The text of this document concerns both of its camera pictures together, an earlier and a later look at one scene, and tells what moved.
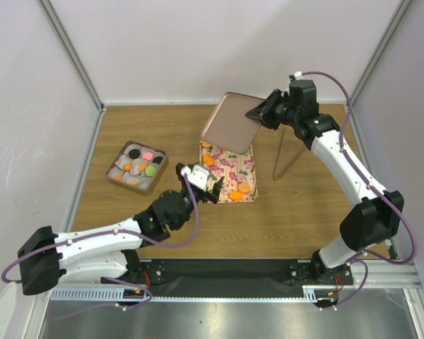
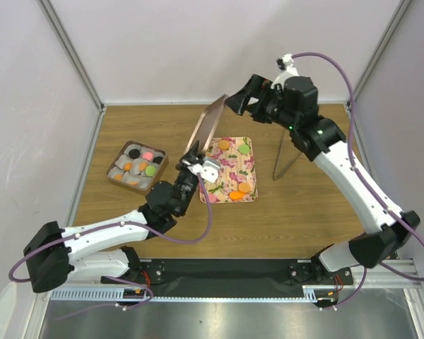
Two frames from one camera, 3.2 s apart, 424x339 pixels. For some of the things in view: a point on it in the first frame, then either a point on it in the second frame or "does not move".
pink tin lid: (227, 127) to (205, 124)
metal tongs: (291, 149) does not move
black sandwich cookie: (134, 153) does not move
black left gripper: (206, 195) to (191, 155)
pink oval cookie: (148, 155) does not move
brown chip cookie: (142, 166) does not move
